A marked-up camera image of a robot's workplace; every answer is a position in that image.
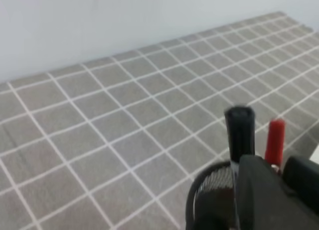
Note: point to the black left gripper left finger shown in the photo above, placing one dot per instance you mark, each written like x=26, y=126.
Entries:
x=276, y=205

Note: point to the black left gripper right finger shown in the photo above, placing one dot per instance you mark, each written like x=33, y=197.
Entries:
x=302, y=176

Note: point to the red gel pen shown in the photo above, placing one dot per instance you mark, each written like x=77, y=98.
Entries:
x=275, y=143

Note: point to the black mesh pen holder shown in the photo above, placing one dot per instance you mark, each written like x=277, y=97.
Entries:
x=210, y=201

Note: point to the red and black marker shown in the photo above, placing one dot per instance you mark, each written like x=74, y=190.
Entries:
x=240, y=123

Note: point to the grey checkered tablecloth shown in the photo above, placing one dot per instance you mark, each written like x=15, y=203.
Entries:
x=114, y=143

